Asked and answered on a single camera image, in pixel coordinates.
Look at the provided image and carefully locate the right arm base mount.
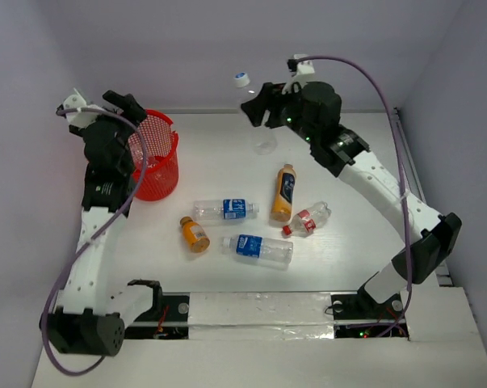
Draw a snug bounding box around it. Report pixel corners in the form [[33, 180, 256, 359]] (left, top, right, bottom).
[[324, 293, 409, 340]]

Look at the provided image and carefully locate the blue label bottle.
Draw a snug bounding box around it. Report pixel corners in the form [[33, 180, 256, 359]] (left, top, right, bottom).
[[193, 198, 260, 221], [221, 234, 294, 270]]

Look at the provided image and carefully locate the blue label bottle front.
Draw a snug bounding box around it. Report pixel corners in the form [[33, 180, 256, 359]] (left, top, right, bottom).
[[221, 234, 294, 270]]

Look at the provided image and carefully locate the tall orange juice bottle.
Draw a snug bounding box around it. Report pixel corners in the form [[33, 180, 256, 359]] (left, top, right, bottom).
[[270, 164, 296, 222]]

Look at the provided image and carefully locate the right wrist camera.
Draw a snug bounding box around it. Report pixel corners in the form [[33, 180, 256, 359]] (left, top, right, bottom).
[[285, 54, 315, 90]]

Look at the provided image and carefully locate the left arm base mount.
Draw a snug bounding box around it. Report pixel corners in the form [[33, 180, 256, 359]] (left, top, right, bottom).
[[124, 293, 190, 340]]

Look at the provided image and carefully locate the small orange juice bottle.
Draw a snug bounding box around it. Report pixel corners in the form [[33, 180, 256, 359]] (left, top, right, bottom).
[[179, 217, 210, 254]]

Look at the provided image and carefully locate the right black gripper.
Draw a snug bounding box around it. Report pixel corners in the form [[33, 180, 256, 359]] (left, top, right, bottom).
[[244, 78, 319, 144]]

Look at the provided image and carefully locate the crushed red label bottle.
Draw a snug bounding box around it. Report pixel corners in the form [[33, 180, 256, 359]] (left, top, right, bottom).
[[283, 201, 331, 237]]

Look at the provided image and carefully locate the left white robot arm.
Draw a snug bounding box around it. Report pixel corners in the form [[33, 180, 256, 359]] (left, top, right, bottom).
[[40, 90, 163, 357]]

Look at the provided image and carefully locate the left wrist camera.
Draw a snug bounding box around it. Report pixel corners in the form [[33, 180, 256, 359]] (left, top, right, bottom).
[[57, 88, 97, 129]]

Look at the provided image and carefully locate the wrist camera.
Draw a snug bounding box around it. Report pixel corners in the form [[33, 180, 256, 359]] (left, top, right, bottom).
[[285, 54, 315, 90], [57, 88, 97, 129]]

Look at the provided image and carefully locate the blue label bottle middle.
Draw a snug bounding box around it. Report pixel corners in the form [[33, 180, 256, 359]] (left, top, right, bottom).
[[193, 198, 260, 221]]

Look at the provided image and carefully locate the large clear plastic bottle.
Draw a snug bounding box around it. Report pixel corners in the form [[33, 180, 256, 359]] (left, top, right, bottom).
[[233, 72, 277, 155]]

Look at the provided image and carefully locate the aluminium rail right edge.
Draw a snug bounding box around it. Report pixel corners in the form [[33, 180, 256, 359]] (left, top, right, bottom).
[[391, 108, 455, 287]]

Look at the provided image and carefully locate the red mesh plastic bin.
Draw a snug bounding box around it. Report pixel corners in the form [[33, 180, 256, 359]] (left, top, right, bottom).
[[136, 109, 179, 201]]

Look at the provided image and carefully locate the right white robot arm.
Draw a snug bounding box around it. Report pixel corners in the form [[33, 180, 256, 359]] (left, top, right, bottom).
[[241, 82, 462, 317]]

